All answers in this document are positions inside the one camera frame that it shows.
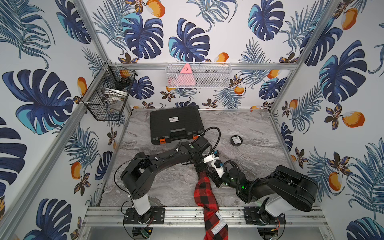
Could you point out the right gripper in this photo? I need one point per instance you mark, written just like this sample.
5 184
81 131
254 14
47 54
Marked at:
226 170

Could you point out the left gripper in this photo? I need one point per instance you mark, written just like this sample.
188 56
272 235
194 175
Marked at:
199 167

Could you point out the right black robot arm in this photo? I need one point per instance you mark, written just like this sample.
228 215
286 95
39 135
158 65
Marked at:
294 190

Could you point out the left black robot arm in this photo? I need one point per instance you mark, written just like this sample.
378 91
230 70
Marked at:
140 173

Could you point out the small round black tin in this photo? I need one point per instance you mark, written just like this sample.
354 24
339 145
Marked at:
236 140

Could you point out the black plastic tool case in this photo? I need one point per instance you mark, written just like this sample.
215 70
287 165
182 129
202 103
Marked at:
175 124

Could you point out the red plaid sleeve arm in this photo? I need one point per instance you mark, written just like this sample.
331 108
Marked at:
215 226

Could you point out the pink triangle item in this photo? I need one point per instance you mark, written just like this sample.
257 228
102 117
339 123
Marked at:
186 77

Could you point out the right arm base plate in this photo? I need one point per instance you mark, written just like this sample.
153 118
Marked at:
259 217

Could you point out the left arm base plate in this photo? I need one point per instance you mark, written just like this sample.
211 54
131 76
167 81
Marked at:
155 216

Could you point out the clear mesh wall shelf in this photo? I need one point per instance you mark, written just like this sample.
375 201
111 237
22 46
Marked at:
207 75

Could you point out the black wire basket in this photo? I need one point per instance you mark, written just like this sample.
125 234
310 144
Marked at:
109 92

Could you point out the aluminium front rail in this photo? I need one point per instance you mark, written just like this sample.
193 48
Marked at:
194 217

